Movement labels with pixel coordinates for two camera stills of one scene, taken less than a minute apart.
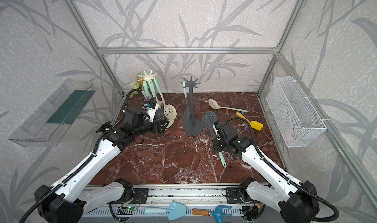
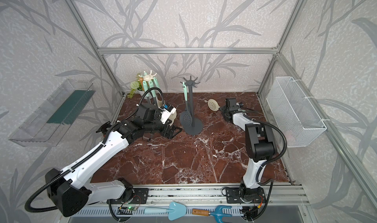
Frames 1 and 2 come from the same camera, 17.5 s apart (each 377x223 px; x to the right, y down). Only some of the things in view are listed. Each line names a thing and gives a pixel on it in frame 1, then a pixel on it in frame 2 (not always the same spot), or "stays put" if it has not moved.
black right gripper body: (219, 145) to (225, 111)
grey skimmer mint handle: (146, 90) stays put
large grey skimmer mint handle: (152, 87) stays put
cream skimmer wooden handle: (141, 79) stays put
